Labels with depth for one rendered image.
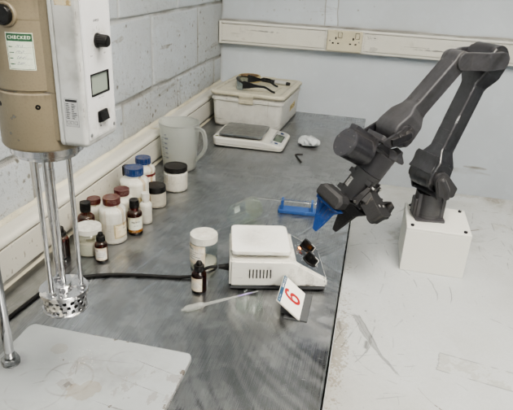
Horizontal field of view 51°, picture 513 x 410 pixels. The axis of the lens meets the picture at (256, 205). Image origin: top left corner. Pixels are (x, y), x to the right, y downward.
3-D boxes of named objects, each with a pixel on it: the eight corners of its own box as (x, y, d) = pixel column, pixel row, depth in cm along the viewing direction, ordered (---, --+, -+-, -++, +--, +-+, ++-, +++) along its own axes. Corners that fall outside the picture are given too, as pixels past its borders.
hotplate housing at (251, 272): (317, 259, 122) (320, 228, 119) (326, 291, 110) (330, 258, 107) (218, 258, 121) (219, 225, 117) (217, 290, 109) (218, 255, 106)
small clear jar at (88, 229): (71, 252, 120) (67, 226, 117) (90, 242, 124) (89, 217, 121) (89, 260, 117) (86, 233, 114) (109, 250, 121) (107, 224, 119)
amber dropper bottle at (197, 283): (199, 284, 110) (199, 255, 108) (209, 290, 109) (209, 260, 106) (188, 290, 108) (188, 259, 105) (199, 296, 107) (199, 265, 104)
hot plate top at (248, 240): (285, 228, 118) (286, 225, 118) (291, 256, 107) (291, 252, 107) (230, 228, 117) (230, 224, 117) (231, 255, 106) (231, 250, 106)
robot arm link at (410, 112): (480, 54, 115) (460, 17, 108) (511, 60, 108) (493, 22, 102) (390, 157, 115) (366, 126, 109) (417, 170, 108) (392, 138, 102)
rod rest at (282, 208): (315, 211, 146) (316, 199, 145) (314, 216, 143) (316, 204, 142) (278, 207, 147) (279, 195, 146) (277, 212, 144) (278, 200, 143)
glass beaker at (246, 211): (255, 222, 142) (235, 233, 135) (241, 202, 143) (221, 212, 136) (271, 208, 137) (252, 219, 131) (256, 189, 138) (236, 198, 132)
